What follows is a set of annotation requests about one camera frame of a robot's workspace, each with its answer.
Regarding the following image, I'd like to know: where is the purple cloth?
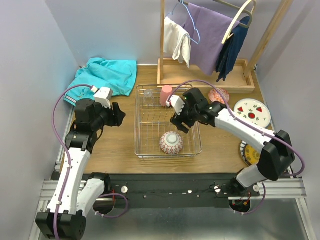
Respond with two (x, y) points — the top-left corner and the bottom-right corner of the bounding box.
(184, 3), (233, 76)

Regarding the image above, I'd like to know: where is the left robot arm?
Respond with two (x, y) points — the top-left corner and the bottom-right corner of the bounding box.
(35, 98), (129, 240)

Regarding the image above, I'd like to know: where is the watermelon pattern plate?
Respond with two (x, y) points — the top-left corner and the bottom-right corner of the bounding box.
(233, 98), (271, 128)

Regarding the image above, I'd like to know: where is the wooden hanger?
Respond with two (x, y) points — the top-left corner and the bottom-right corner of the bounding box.
(218, 0), (257, 45)

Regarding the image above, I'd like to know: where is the light blue wire hanger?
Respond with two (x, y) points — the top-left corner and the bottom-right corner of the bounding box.
(166, 0), (201, 45)

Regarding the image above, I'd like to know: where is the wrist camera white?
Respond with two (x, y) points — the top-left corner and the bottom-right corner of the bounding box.
(91, 86), (113, 109)
(165, 95), (186, 116)

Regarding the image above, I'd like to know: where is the wooden clothes rack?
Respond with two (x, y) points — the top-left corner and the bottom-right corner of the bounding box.
(157, 0), (293, 94)

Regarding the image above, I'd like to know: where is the clear drinking glass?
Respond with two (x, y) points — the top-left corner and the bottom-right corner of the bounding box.
(143, 89), (155, 106)

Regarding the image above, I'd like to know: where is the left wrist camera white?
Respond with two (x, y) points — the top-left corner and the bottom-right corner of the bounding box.
(91, 86), (113, 109)

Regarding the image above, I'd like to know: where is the navy garment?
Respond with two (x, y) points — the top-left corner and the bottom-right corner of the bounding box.
(215, 24), (249, 83)

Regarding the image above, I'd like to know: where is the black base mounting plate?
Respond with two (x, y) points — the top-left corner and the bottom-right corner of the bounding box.
(93, 173), (260, 214)

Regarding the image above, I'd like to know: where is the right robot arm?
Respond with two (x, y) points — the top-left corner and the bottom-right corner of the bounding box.
(166, 88), (295, 196)

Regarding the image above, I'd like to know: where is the pink plastic cup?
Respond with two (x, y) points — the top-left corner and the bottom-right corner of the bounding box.
(159, 85), (173, 107)

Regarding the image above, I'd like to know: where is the blue patterned bowl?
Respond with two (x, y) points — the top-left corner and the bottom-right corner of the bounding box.
(159, 131), (184, 155)

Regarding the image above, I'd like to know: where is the turquoise shirt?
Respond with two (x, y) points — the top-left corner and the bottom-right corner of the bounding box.
(69, 57), (137, 97)

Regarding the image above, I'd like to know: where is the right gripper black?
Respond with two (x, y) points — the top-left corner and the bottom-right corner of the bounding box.
(170, 97), (199, 134)

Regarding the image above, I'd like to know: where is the white cloth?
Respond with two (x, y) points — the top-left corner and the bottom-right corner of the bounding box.
(163, 17), (191, 68)

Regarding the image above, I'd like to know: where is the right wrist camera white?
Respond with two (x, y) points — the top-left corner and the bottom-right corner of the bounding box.
(165, 95), (186, 116)

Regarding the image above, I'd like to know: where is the red patterned bowl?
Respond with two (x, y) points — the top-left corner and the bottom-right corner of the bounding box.
(208, 88), (230, 104)

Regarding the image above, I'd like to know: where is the aluminium frame rail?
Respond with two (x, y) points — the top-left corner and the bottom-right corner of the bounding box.
(36, 175), (315, 240)

